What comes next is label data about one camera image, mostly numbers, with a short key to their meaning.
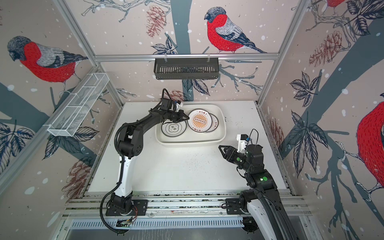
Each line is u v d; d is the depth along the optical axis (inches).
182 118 37.1
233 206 28.8
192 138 38.5
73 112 29.6
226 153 25.8
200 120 39.8
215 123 41.7
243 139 26.5
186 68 41.2
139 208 28.7
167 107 33.7
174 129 40.8
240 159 24.8
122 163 24.1
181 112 36.4
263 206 23.2
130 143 23.6
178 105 37.8
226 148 27.0
